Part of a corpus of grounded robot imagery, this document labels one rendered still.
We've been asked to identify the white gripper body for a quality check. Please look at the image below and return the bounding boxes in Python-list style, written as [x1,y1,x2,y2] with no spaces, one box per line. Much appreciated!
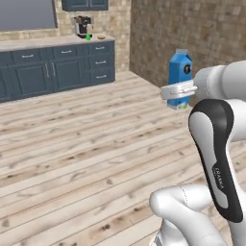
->
[160,80,199,101]

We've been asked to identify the blue milk carton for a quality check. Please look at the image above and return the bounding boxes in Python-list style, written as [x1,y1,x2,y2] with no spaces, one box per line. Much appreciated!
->
[166,48,193,111]

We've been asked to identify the black coffee machine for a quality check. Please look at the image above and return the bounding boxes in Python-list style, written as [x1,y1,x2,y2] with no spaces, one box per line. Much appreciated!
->
[73,15,94,38]

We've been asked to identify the dark blue base cupboards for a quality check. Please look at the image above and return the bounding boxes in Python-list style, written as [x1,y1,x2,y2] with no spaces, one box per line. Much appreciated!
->
[0,40,116,104]

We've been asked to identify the grey window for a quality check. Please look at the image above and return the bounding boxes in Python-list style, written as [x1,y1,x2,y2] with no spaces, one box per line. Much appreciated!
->
[0,0,59,33]

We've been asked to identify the dark blue wall cupboard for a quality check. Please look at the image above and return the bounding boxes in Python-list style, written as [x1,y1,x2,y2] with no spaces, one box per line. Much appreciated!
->
[61,0,110,12]

